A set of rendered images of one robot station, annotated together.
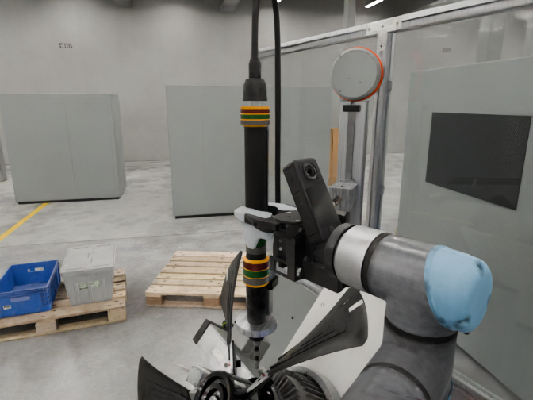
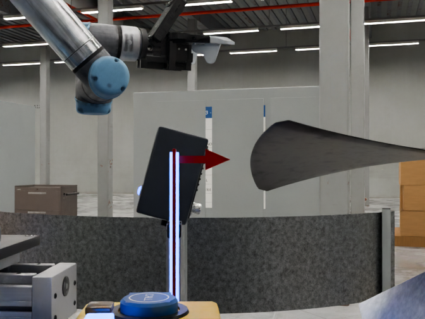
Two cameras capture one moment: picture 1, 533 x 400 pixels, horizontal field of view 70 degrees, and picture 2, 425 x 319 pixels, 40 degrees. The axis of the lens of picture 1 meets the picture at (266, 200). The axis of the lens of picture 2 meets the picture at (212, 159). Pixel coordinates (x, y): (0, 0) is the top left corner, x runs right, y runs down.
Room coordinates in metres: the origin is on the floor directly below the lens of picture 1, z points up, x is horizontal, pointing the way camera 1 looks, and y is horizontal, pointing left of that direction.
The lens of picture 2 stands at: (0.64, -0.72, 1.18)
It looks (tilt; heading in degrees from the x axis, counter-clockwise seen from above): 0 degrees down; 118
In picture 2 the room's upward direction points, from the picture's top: straight up
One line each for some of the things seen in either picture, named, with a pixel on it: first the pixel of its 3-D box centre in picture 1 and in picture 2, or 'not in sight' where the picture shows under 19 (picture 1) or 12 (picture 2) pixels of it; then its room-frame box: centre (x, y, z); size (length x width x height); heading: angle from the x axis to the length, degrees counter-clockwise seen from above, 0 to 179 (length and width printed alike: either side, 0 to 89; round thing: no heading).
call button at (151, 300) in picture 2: not in sight; (148, 307); (0.41, -0.38, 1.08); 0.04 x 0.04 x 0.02
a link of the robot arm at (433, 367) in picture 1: (411, 369); not in sight; (0.36, -0.16, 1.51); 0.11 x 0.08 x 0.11; 143
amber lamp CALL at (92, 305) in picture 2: not in sight; (100, 308); (0.38, -0.40, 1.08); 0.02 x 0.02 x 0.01; 31
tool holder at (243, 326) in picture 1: (258, 297); not in sight; (0.59, 0.01, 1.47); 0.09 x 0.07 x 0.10; 156
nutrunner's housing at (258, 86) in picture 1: (255, 211); not in sight; (0.59, 0.02, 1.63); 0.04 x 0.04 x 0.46
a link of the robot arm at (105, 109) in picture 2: not in sight; (95, 87); (-0.16, 0.24, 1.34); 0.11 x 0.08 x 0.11; 140
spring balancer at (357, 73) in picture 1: (356, 75); not in sight; (1.24, -0.28, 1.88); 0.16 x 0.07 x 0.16; 66
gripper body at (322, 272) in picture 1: (313, 245); not in sight; (0.49, -0.06, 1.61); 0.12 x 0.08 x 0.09; 41
